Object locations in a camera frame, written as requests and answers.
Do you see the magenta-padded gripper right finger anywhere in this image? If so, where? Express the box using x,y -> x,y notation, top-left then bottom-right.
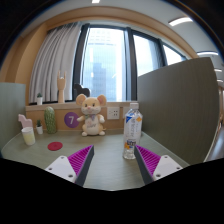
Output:
134,145 -> 183,185

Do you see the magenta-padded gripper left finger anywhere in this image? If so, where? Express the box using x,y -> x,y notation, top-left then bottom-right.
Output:
44,144 -> 95,187

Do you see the clear plastic drink bottle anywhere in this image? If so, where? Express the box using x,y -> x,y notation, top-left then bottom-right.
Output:
122,102 -> 144,160

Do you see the flat round red coaster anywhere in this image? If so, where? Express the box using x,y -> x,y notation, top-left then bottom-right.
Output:
47,141 -> 64,152

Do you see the purple round number sticker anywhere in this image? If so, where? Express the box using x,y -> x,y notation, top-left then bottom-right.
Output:
63,111 -> 80,129

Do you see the small potted plant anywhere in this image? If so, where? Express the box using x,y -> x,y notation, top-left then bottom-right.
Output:
36,92 -> 44,106
35,119 -> 44,135

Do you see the tall green cactus ornament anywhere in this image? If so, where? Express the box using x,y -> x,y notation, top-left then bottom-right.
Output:
43,106 -> 58,135

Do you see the beige plush mouse toy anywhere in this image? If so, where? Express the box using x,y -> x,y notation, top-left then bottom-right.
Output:
75,93 -> 108,137

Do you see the pale yellow cup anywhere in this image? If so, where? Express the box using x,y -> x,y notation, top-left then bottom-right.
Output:
21,126 -> 36,146

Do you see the tall grey desk partition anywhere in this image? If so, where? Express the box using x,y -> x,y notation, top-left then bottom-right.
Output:
136,56 -> 224,166

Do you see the pink llama figure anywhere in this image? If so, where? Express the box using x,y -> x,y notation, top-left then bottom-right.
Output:
17,113 -> 34,129

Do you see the black animal figurine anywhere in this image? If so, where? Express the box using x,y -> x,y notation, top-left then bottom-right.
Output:
72,83 -> 91,100

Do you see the wooden hand figure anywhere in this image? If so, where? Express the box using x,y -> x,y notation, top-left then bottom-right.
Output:
56,69 -> 67,104

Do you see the low grey desk partition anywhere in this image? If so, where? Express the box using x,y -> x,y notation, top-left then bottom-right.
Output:
0,82 -> 27,153

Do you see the light grey curtain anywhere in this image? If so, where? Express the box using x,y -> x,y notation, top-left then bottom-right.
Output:
29,21 -> 83,104

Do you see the dark-framed window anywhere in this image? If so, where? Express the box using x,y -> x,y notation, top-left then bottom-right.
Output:
73,23 -> 188,103

